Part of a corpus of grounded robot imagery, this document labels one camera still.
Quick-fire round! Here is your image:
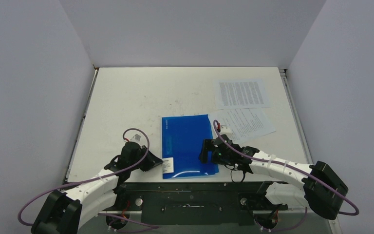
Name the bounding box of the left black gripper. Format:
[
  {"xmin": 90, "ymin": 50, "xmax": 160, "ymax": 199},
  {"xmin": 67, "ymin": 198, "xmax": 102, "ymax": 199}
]
[{"xmin": 130, "ymin": 146, "xmax": 162, "ymax": 172}]

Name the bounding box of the blue plastic folder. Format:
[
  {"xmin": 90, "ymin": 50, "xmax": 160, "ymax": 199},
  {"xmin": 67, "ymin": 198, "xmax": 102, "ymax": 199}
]
[{"xmin": 162, "ymin": 115, "xmax": 219, "ymax": 179}]

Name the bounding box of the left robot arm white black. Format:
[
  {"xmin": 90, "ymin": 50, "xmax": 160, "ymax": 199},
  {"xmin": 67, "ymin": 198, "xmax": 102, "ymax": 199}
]
[{"xmin": 31, "ymin": 141, "xmax": 163, "ymax": 234}]

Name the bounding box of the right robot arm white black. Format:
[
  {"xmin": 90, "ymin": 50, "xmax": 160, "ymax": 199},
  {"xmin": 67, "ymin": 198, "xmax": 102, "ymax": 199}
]
[{"xmin": 199, "ymin": 135, "xmax": 349, "ymax": 220}]

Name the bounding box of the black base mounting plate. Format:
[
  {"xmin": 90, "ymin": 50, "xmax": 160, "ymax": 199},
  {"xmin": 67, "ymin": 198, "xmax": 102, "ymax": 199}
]
[{"xmin": 106, "ymin": 181, "xmax": 288, "ymax": 226}]

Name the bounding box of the printed text paper sheet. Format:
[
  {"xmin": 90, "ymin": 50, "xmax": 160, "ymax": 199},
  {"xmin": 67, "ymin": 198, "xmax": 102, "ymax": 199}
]
[{"xmin": 213, "ymin": 78, "xmax": 271, "ymax": 110}]

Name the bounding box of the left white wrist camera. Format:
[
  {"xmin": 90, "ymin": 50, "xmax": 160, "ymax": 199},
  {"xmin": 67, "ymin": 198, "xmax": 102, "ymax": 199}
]
[{"xmin": 130, "ymin": 134, "xmax": 141, "ymax": 145}]

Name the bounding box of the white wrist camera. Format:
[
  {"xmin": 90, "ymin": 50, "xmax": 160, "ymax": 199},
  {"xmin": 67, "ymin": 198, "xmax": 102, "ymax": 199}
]
[
  {"xmin": 219, "ymin": 125, "xmax": 233, "ymax": 136},
  {"xmin": 130, "ymin": 134, "xmax": 141, "ymax": 145}
]

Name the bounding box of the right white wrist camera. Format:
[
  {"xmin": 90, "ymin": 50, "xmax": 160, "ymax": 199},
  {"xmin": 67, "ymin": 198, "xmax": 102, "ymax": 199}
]
[{"xmin": 219, "ymin": 125, "xmax": 233, "ymax": 136}]

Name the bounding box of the aluminium frame rail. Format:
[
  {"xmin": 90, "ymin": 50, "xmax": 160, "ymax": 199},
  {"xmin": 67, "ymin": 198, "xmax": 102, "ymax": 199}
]
[{"xmin": 279, "ymin": 69, "xmax": 347, "ymax": 222}]

